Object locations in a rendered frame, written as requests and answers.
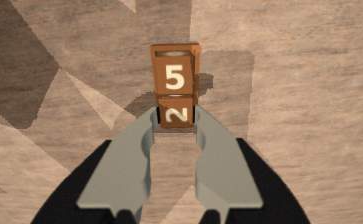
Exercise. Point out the brown rectangular tray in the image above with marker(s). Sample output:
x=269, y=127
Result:
x=155, y=49

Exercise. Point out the brown number cube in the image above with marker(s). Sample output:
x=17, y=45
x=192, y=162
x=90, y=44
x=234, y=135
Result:
x=174, y=73
x=176, y=111

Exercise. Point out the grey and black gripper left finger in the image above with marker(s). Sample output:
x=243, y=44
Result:
x=113, y=177

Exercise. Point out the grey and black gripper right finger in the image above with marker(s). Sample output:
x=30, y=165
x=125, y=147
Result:
x=233, y=179

